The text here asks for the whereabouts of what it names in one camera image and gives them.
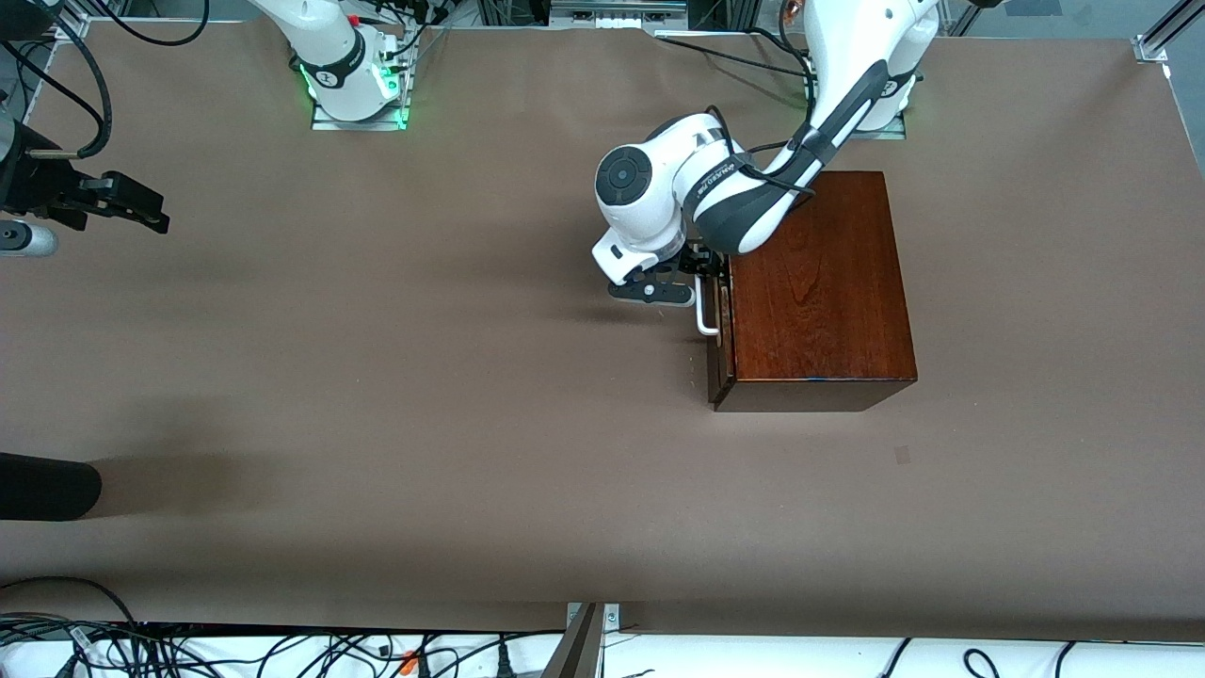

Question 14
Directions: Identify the wooden drawer with white handle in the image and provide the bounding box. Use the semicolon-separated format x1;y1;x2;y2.
694;278;737;406

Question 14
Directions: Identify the dark wooden drawer cabinet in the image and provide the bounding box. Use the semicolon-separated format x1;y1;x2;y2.
706;170;919;413

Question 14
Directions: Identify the black cylinder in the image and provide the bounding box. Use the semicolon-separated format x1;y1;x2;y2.
0;452;103;522

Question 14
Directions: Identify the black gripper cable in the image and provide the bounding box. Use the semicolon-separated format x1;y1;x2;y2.
704;102;822;199
0;9;115;161

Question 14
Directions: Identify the black hanging cable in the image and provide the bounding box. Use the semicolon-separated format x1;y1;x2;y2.
89;0;211;47

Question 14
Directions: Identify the black cable on table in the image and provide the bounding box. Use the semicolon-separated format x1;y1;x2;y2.
653;32;816;82

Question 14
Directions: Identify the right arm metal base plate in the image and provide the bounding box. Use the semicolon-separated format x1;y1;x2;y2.
311;26;413;132

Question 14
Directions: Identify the grey metal rail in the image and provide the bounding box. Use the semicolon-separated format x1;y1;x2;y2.
550;0;689;30

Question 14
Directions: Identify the aluminium profile with bracket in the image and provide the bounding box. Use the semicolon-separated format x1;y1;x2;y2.
541;603;622;678

